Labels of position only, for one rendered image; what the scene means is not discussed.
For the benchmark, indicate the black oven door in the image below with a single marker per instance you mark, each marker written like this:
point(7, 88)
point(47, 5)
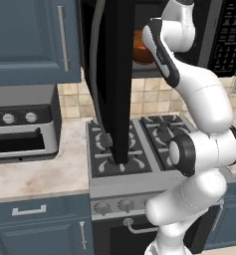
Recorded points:
point(116, 237)

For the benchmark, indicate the blue base cupboard door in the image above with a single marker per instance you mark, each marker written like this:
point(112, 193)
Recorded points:
point(40, 239)
point(234, 215)

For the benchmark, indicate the silver toaster oven knob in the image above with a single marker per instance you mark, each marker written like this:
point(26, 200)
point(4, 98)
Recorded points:
point(31, 117)
point(8, 118)

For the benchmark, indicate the blue drawer front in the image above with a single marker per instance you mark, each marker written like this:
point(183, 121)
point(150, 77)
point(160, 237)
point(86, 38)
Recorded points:
point(63, 209)

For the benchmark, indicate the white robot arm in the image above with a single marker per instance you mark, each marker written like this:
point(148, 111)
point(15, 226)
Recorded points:
point(205, 99)

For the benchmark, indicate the black microwave oven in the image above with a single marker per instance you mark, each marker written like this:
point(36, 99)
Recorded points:
point(229, 33)

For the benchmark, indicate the silver toaster oven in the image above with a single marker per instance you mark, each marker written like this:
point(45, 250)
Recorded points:
point(23, 99)

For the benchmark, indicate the silver hob knob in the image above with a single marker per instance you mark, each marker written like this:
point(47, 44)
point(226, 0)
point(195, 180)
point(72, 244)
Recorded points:
point(126, 205)
point(102, 207)

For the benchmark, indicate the black microwave door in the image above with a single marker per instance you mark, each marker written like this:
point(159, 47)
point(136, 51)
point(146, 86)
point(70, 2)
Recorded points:
point(121, 83)

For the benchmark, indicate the blue wall cupboard door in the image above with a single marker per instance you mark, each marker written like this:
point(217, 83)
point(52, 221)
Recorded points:
point(23, 33)

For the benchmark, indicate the orange round object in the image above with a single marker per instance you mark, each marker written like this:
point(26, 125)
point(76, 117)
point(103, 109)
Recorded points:
point(141, 53)

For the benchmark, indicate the silver gas hob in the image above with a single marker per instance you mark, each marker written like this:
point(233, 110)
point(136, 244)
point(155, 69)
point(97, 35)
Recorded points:
point(146, 149)

